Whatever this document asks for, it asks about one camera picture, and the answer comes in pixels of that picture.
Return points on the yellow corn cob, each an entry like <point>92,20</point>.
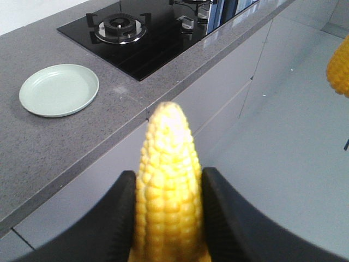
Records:
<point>169,222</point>
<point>337,69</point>

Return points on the black glass gas hob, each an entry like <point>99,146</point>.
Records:
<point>139,37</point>

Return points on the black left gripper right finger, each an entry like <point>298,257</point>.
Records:
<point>237,231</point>

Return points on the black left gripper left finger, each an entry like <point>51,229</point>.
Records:
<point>105,233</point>

